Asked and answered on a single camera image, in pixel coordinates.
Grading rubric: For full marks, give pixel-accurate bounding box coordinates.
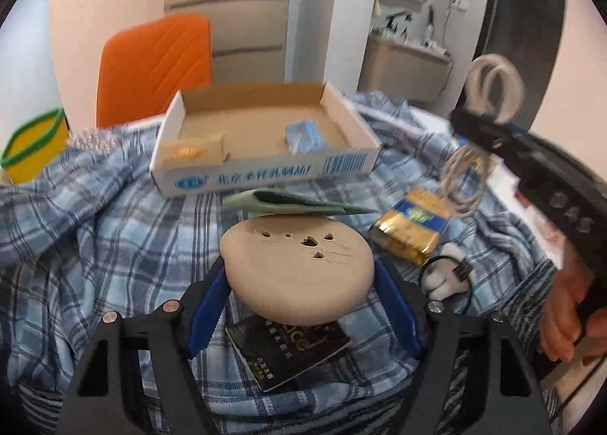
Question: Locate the black packet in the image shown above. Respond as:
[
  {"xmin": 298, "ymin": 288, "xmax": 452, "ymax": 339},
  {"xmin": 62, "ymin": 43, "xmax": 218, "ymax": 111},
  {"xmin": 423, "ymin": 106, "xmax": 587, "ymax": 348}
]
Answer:
[{"xmin": 225, "ymin": 318, "xmax": 352, "ymax": 392}]

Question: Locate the green pouch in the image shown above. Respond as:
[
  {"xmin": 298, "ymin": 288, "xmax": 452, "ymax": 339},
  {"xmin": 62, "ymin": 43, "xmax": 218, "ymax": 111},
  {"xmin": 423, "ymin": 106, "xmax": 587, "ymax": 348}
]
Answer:
[{"xmin": 223, "ymin": 188, "xmax": 377, "ymax": 216}]

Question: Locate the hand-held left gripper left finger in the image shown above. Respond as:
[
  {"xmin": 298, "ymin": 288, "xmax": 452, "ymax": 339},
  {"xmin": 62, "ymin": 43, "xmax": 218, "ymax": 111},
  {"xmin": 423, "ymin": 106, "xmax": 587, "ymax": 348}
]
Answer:
[{"xmin": 57, "ymin": 257, "xmax": 233, "ymax": 435}]

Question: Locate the blue plaid shirt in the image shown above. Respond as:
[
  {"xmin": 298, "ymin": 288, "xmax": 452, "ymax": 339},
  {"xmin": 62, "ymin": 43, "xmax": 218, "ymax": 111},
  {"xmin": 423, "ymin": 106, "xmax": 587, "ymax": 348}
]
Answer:
[{"xmin": 0, "ymin": 91, "xmax": 570, "ymax": 435}]

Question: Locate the studded silver pouch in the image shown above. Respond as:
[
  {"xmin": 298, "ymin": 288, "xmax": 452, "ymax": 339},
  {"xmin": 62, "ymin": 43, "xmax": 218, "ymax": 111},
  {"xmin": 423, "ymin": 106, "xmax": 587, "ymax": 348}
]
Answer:
[{"xmin": 69, "ymin": 126, "xmax": 124, "ymax": 153}]

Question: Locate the gold blue cigarette pack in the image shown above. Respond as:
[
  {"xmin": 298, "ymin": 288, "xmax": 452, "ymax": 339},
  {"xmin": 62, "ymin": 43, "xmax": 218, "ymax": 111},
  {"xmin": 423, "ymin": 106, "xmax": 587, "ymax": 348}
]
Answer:
[{"xmin": 370, "ymin": 187, "xmax": 453, "ymax": 266}]

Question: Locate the grey striped cloth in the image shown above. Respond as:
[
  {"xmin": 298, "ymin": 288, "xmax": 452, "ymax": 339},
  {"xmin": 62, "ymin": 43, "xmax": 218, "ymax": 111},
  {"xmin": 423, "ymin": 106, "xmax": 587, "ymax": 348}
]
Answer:
[{"xmin": 0, "ymin": 269, "xmax": 563, "ymax": 435}]

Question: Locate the person's right hand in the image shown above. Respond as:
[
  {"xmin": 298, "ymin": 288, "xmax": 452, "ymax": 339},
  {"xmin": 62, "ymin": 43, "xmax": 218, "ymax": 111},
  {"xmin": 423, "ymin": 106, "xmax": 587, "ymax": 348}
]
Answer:
[{"xmin": 541, "ymin": 250, "xmax": 599, "ymax": 362}]

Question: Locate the white device with black strap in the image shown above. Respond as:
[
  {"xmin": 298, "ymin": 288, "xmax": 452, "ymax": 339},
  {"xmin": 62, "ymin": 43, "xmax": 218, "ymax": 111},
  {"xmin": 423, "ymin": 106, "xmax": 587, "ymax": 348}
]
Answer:
[{"xmin": 420, "ymin": 243, "xmax": 475, "ymax": 300}]

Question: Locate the blue face mask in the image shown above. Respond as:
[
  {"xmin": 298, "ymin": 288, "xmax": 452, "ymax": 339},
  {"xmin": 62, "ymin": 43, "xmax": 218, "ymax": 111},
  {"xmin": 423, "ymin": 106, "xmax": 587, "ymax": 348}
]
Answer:
[{"xmin": 285, "ymin": 119, "xmax": 328, "ymax": 153}]

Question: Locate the dark door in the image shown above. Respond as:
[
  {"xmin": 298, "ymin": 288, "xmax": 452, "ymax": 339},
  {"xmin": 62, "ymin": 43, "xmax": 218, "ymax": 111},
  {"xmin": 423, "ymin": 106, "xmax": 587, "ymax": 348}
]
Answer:
[{"xmin": 474, "ymin": 0, "xmax": 567, "ymax": 132}]

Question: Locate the beige pebble-shaped hand warmer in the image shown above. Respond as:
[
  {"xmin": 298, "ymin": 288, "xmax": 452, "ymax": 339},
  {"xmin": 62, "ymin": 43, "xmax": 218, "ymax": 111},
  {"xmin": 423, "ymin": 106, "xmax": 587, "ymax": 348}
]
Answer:
[{"xmin": 220, "ymin": 216, "xmax": 375, "ymax": 326}]

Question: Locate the white cable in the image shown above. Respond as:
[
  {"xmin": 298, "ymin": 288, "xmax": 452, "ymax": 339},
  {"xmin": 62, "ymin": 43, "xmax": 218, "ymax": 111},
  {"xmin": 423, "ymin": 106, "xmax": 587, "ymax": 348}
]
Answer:
[{"xmin": 439, "ymin": 54, "xmax": 525, "ymax": 220}]

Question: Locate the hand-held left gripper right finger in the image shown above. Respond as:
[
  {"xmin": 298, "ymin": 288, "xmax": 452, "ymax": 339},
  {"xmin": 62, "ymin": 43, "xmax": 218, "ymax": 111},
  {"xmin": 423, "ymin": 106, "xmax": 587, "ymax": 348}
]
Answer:
[{"xmin": 374, "ymin": 258, "xmax": 551, "ymax": 435}]

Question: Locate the yellow bin with green rim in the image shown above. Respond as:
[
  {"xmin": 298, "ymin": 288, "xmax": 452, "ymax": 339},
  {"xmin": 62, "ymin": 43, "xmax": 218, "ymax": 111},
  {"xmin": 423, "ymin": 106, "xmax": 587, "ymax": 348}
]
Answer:
[{"xmin": 0, "ymin": 107, "xmax": 69, "ymax": 184}]

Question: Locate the orange chair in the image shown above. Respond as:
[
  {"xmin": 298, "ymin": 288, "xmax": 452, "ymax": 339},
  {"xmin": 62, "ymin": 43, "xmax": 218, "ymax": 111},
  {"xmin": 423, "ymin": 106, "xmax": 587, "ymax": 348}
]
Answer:
[{"xmin": 96, "ymin": 14, "xmax": 212, "ymax": 128}]

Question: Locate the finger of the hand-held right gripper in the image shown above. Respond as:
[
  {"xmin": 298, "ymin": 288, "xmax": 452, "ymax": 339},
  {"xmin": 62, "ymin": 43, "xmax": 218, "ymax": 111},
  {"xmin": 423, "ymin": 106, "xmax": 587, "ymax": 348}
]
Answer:
[{"xmin": 450, "ymin": 109, "xmax": 527, "ymax": 161}]

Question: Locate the cardboard box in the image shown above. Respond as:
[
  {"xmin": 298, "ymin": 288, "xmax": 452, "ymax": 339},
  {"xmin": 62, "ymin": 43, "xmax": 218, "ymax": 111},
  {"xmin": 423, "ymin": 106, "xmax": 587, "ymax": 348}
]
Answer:
[{"xmin": 149, "ymin": 81, "xmax": 382, "ymax": 199}]

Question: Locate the small gold box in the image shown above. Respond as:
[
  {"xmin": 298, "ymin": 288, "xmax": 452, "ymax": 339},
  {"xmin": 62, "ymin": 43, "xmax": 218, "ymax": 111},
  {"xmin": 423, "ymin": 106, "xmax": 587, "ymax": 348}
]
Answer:
[{"xmin": 161, "ymin": 134, "xmax": 228, "ymax": 167}]

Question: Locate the beige sink vanity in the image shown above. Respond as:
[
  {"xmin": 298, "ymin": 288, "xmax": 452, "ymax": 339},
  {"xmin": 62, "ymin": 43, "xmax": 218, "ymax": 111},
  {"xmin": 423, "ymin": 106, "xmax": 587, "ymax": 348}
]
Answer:
[{"xmin": 358, "ymin": 32, "xmax": 453, "ymax": 101}]

